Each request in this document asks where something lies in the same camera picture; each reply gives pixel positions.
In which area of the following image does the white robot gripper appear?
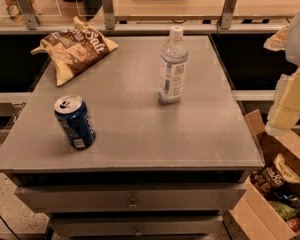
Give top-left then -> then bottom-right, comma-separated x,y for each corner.
263,11 -> 300,136

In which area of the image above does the brown sea salt chip bag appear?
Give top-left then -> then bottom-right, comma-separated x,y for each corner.
31,17 -> 118,86

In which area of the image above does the metal glass bracket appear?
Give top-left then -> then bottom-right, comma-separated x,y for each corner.
218,0 -> 237,29
17,0 -> 40,30
102,0 -> 116,30

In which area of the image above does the cardboard snack box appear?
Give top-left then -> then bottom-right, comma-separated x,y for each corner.
229,110 -> 300,240

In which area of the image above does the blue pepsi can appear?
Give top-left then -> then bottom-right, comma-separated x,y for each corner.
54,94 -> 96,150

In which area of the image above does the red can in box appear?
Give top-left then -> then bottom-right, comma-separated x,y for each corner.
286,217 -> 300,232

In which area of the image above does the grey metal drawer cabinet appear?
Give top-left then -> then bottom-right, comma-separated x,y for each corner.
0,36 -> 264,239

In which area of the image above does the black floor cable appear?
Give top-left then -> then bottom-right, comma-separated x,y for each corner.
0,201 -> 22,240

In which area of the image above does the dark can in box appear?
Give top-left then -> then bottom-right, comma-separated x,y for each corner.
273,192 -> 300,215

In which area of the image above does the middle metal glass bracket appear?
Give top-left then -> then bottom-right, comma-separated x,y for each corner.
102,0 -> 116,30

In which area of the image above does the right metal glass bracket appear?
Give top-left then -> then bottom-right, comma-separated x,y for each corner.
218,0 -> 237,29

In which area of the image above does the brown chip bag in box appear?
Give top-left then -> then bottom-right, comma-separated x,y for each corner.
250,153 -> 300,196

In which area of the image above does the left metal glass bracket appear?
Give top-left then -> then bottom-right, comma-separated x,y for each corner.
17,0 -> 40,30

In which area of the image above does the green snack bag in box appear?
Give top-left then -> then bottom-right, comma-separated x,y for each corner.
269,201 -> 299,221

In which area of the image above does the clear plastic water bottle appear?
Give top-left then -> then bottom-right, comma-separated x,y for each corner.
158,26 -> 188,104

